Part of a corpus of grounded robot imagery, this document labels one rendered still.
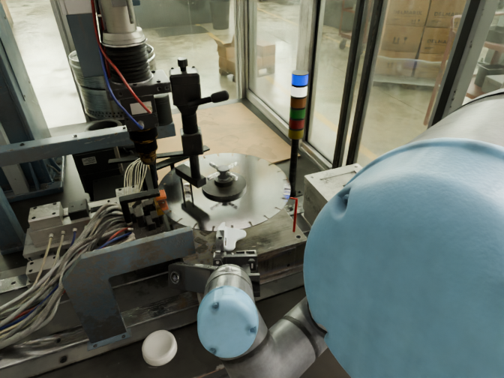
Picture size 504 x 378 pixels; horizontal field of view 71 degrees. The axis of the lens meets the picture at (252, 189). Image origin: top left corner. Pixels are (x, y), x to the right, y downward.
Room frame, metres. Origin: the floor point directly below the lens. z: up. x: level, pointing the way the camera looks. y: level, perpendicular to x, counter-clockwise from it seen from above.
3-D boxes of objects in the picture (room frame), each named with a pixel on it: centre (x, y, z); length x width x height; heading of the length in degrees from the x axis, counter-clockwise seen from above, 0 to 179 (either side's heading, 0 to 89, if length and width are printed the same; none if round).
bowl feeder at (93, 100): (1.38, 0.52, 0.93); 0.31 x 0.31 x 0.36
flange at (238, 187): (0.72, 0.07, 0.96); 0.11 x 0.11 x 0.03
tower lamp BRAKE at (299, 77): (0.95, -0.13, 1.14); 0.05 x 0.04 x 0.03; 21
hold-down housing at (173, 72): (0.67, 0.13, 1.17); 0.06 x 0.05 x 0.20; 102
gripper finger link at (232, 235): (0.54, 0.04, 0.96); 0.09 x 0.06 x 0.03; 2
